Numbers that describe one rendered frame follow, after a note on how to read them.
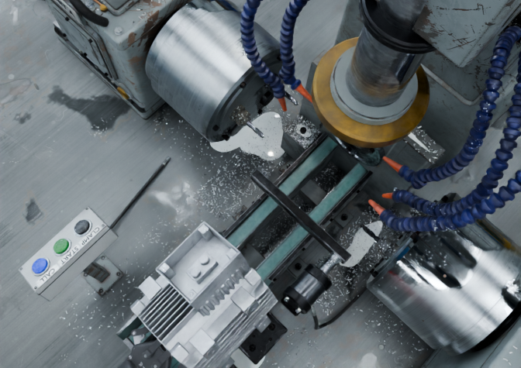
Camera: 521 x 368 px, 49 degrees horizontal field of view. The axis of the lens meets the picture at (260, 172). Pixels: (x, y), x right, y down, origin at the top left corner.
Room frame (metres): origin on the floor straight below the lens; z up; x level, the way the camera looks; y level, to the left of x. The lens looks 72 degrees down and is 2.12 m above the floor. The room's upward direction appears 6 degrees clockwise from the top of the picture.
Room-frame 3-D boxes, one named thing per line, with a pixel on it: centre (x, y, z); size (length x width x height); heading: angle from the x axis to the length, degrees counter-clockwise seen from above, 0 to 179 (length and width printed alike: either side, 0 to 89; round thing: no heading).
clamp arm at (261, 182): (0.28, -0.09, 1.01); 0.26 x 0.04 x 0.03; 52
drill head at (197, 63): (0.60, 0.15, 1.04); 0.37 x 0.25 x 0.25; 52
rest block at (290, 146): (0.51, -0.09, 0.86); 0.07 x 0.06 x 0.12; 52
